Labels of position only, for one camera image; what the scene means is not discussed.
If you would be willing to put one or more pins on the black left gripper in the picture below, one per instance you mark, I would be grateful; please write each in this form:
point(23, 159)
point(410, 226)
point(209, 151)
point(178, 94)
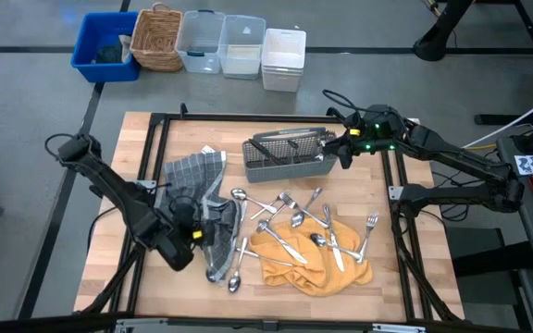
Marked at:
point(206, 233)

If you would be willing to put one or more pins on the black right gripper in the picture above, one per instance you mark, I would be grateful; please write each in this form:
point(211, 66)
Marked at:
point(377, 136)

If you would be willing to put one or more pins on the steel spoon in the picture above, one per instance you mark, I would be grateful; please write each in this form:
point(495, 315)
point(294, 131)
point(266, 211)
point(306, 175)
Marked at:
point(319, 156)
point(238, 193)
point(234, 284)
point(317, 239)
point(297, 220)
point(294, 150)
point(210, 276)

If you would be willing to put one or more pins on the grey checked dish towel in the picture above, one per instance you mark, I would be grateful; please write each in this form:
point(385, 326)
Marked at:
point(192, 176)

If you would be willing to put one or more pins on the yellow terry towel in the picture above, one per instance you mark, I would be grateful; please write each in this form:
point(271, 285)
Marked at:
point(313, 277)

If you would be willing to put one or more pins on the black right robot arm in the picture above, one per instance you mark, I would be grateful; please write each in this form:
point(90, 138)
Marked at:
point(456, 157)

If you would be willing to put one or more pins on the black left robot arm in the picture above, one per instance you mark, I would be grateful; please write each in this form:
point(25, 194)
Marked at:
point(118, 194)

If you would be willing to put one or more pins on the grey plastic silverware caddy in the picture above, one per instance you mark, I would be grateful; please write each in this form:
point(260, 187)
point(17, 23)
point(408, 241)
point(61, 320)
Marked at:
point(289, 173)

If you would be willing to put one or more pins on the white plastic bin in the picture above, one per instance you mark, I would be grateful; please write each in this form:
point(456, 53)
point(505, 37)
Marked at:
point(282, 51)

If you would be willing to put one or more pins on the black stand leg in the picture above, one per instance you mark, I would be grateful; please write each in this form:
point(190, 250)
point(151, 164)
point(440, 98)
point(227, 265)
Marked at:
point(437, 41)

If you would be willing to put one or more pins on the clear plastic bin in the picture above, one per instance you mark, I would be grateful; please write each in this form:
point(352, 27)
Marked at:
point(241, 41)

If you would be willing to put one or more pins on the clear bin with blue latch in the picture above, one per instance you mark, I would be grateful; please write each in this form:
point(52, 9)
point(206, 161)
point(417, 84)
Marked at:
point(199, 32)

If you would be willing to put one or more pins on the wicker basket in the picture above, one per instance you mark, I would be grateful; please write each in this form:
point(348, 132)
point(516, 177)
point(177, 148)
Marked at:
point(155, 37)

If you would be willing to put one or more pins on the dark cloth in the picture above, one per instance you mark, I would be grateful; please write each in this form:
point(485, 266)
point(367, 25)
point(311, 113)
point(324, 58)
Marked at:
point(108, 54)

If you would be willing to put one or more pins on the blue plastic bin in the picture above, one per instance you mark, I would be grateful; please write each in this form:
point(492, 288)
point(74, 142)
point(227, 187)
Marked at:
point(102, 28)

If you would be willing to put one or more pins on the silver metal bracket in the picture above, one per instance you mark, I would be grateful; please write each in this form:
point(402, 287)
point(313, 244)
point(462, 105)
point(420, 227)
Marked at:
point(398, 328)
point(141, 324)

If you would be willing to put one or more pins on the black floor frame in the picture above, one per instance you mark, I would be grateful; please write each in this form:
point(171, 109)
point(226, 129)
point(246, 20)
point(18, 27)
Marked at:
point(502, 119)

